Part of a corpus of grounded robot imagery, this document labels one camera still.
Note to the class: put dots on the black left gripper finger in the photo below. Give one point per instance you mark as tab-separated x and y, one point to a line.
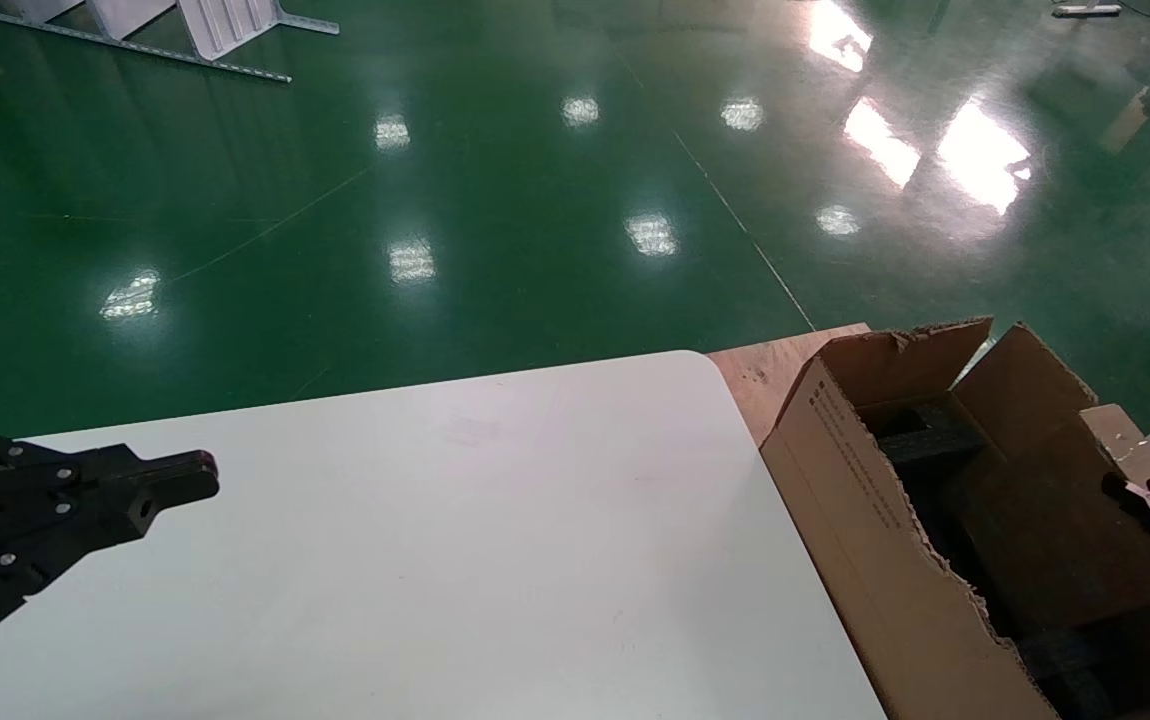
85	475
25	560

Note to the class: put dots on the big open cardboard box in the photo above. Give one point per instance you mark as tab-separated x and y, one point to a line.
865	520

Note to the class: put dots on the brown cardboard piece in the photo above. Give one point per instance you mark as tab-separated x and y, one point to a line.
1127	120

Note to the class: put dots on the white metal rack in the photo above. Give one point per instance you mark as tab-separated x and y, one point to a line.
225	25

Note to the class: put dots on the white metal bar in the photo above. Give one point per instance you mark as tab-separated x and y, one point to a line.
1085	8

